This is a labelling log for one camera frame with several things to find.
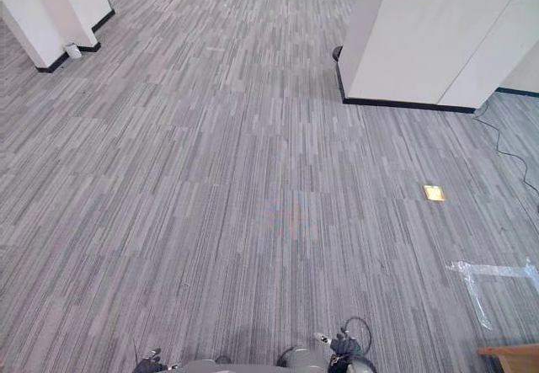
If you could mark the wooden furniture corner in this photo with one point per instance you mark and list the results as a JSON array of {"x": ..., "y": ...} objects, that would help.
[{"x": 511, "y": 357}]

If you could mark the white cabinet with black plinth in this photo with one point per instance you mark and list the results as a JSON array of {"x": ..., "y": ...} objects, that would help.
[{"x": 438, "y": 36}]

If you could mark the black round object behind cabinet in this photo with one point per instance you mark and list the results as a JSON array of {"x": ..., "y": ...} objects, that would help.
[{"x": 336, "y": 52}]

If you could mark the brass floor socket plate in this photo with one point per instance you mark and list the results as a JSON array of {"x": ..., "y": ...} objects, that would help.
[{"x": 434, "y": 193}]

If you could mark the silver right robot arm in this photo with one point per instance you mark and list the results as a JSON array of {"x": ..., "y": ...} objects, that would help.
[{"x": 358, "y": 365}]

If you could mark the robot silver body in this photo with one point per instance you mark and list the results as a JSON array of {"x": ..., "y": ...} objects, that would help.
[{"x": 252, "y": 364}]

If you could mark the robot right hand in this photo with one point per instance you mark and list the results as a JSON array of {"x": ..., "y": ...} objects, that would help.
[{"x": 342, "y": 345}]

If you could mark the small white cylindrical bin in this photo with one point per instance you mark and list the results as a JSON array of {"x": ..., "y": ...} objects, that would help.
[{"x": 73, "y": 50}]

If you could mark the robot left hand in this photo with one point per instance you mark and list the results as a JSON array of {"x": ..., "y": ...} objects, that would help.
[{"x": 148, "y": 362}]

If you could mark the clear tape floor marking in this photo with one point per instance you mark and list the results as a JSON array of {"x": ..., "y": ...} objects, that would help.
[{"x": 484, "y": 276}]

